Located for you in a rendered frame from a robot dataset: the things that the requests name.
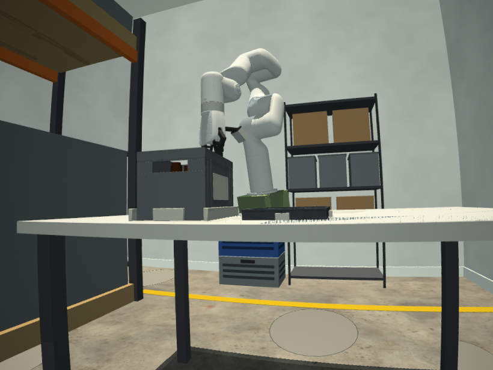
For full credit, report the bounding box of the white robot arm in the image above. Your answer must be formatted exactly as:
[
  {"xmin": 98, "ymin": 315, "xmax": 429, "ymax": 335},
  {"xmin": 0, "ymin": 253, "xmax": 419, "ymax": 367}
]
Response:
[{"xmin": 201, "ymin": 49, "xmax": 284, "ymax": 196}]

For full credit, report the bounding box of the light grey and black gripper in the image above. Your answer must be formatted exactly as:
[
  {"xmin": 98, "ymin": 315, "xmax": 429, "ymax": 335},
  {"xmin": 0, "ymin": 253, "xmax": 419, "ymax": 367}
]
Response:
[{"xmin": 200, "ymin": 110, "xmax": 226, "ymax": 156}]

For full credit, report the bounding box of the dark grey divided crate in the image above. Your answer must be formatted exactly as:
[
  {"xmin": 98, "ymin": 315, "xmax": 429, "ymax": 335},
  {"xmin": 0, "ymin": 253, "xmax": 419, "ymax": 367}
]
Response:
[{"xmin": 136, "ymin": 147, "xmax": 233, "ymax": 220}]

